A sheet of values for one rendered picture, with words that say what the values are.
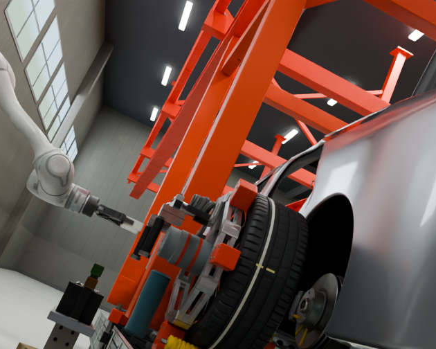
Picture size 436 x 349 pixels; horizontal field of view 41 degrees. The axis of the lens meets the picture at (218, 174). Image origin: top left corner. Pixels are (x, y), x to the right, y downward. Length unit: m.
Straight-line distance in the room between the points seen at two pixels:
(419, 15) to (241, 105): 1.18
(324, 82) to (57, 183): 4.34
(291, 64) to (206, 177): 3.27
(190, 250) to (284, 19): 1.41
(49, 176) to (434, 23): 2.38
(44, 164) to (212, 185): 1.07
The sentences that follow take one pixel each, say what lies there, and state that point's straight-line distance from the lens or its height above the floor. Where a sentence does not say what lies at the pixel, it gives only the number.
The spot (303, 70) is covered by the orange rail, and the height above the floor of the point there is 3.28.
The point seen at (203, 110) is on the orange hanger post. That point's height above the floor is 2.24.
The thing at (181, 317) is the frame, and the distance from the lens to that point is 2.17.
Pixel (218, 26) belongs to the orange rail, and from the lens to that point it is 5.81.
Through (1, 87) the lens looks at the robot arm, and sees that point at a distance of 2.24.
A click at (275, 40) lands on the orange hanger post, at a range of 3.06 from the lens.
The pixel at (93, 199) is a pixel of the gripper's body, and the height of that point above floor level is 0.85.
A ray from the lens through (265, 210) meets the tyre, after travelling 2.15.
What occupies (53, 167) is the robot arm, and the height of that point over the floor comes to 0.86.
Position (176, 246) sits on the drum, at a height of 0.84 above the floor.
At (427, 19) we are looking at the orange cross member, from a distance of 3.54.
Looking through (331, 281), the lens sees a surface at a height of 0.97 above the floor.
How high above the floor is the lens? 0.58
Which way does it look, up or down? 15 degrees up
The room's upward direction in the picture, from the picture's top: 24 degrees clockwise
